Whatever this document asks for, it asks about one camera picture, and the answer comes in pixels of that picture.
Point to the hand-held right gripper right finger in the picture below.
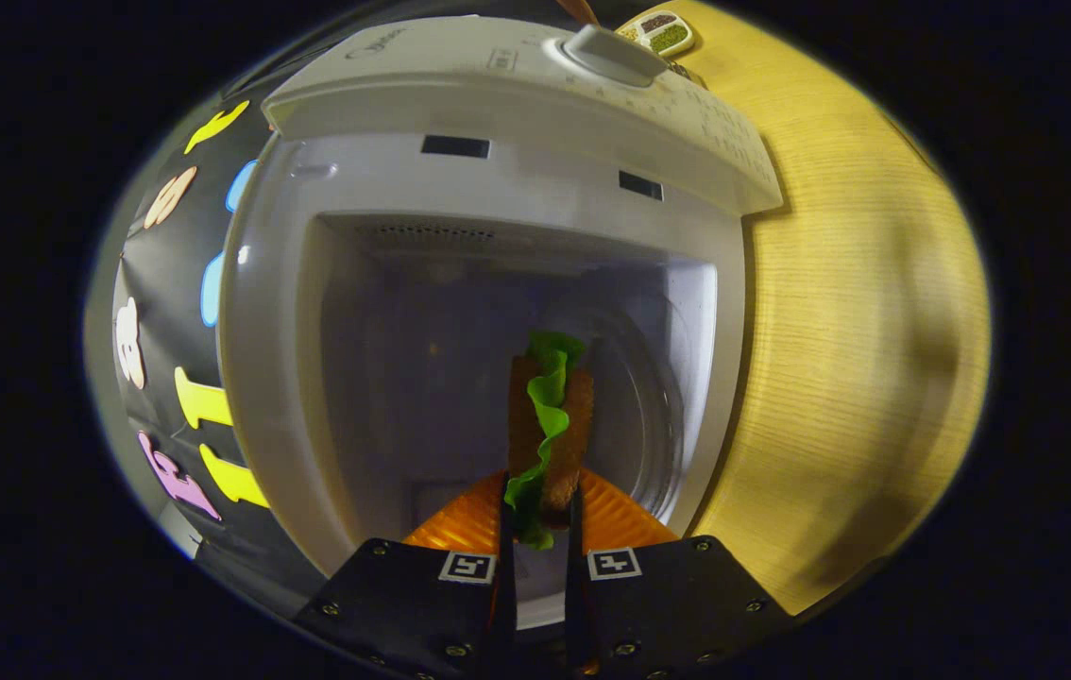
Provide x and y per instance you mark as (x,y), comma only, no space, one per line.
(668,595)

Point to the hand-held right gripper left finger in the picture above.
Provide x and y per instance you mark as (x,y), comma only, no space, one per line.
(403,595)

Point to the sandwich with lettuce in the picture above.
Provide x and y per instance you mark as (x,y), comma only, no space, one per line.
(573,425)

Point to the white microwave oven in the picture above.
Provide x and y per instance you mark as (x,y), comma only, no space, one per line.
(498,104)

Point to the small seasoning dish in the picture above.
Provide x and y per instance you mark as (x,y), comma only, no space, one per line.
(660,33)

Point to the brown plastic utensil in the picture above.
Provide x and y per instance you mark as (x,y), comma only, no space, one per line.
(579,9)

